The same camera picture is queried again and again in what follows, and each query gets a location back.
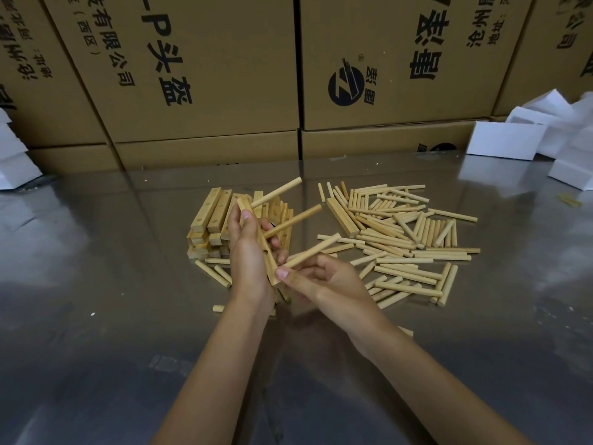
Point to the pile of drilled wooden bars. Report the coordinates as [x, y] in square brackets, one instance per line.
[206, 213]

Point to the clear tape patch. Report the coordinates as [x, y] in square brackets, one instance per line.
[169, 366]

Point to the shiny metal table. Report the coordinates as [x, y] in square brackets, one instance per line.
[92, 282]

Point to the person's left hand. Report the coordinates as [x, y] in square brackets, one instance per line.
[248, 264]

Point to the person's left forearm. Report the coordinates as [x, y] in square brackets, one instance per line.
[213, 375]

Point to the stack of white foam blocks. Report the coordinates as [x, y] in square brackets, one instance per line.
[570, 139]
[14, 166]

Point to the drilled wooden block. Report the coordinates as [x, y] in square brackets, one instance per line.
[244, 202]
[343, 217]

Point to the pile of wooden dowels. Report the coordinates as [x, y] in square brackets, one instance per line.
[407, 236]

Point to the round wooden stick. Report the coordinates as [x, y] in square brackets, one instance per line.
[301, 216]
[282, 189]
[315, 250]

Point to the person's right forearm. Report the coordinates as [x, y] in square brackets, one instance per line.
[440, 389]

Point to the stack of brown cardboard boxes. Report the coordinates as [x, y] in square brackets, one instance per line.
[241, 64]

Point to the person's right hand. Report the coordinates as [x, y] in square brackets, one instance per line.
[338, 296]

